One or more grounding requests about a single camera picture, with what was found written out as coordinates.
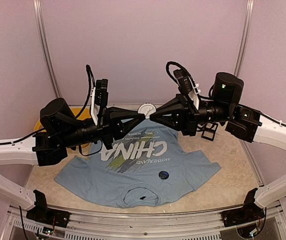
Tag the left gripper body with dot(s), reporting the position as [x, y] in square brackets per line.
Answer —
[104, 128]

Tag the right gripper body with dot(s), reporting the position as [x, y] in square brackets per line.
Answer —
[192, 114]

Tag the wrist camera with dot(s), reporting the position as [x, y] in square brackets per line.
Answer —
[99, 99]
[187, 86]

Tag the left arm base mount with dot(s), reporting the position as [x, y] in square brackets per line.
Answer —
[51, 217]

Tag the left aluminium frame post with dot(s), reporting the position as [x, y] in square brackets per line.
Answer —
[45, 47]

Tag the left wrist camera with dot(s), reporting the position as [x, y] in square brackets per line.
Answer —
[99, 99]

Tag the black display box left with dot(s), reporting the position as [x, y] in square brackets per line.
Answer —
[209, 131]

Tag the silver round brooch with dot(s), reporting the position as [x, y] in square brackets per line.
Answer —
[147, 109]

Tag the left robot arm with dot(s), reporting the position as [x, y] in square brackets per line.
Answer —
[48, 147]

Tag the front aluminium rail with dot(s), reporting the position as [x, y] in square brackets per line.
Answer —
[195, 225]

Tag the aluminium frame post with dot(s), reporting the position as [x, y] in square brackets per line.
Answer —
[244, 38]
[45, 47]

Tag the light blue printed t-shirt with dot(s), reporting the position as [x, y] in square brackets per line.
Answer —
[127, 175]

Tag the right aluminium frame post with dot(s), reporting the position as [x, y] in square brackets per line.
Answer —
[244, 38]

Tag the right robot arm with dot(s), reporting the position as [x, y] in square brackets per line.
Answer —
[245, 123]

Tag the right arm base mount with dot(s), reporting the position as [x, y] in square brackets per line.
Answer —
[240, 216]

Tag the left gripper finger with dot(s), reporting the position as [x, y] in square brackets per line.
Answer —
[120, 128]
[117, 113]

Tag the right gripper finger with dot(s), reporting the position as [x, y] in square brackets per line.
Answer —
[170, 109]
[174, 121]

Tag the blue round brooch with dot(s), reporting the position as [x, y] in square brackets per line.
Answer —
[163, 175]

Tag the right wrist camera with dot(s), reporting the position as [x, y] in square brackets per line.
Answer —
[187, 86]

